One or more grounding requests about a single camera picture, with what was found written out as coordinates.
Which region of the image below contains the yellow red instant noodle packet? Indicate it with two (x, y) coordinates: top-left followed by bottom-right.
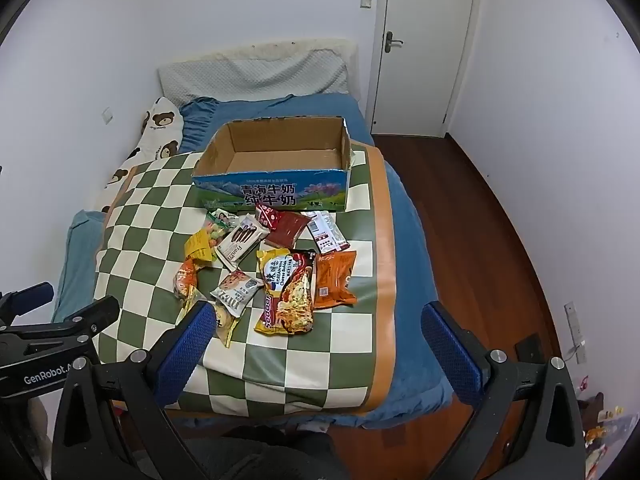
(254, 247), (319, 336)

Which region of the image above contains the yellow orange clear-window packet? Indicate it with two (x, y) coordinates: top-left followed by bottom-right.
(172, 257), (202, 307)

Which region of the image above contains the dark red snack packet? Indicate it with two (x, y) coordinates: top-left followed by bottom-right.
(264, 210), (312, 250)

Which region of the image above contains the white wall socket strip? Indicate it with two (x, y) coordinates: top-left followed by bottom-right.
(564, 302), (587, 365)

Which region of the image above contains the orange snack packet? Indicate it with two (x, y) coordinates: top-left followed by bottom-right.
(313, 250), (359, 309)

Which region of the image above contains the small yellow snack packet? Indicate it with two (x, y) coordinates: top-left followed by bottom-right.
(212, 301), (242, 349)

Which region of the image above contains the bear print pillow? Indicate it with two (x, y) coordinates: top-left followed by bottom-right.
(104, 96), (185, 214)

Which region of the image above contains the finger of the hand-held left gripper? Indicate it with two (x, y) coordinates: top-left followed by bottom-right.
(0, 282), (55, 328)
(0, 296), (121, 356)

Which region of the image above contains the white and brown snack packet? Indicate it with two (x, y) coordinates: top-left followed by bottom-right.
(305, 210), (352, 254)

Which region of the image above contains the printed cardboard box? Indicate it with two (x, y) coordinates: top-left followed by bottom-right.
(191, 116), (355, 212)

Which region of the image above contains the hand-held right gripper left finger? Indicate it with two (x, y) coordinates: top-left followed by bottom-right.
(52, 300), (217, 480)

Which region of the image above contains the small red snack packet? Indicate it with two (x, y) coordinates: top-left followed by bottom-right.
(254, 203), (282, 232)

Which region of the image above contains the black floor box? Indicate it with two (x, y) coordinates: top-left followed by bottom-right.
(515, 336), (544, 362)

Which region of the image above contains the grey white pillow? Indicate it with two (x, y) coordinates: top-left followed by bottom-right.
(157, 48), (352, 107)

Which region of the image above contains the green candy packet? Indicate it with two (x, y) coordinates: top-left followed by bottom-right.
(205, 208), (242, 233)

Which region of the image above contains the colourful clutter pile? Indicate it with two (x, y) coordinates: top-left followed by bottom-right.
(575, 375), (628, 480)

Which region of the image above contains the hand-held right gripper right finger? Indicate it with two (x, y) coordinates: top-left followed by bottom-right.
(421, 301), (586, 480)

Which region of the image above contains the white cookie packet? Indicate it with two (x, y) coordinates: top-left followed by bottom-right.
(209, 270), (265, 319)

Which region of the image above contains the white chocolate wafer packet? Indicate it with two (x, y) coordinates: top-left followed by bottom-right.
(216, 213), (272, 272)

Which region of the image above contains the white door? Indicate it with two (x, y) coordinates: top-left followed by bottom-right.
(371, 0), (485, 137)

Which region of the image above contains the green white checkered mat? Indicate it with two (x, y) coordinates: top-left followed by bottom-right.
(92, 142), (399, 417)

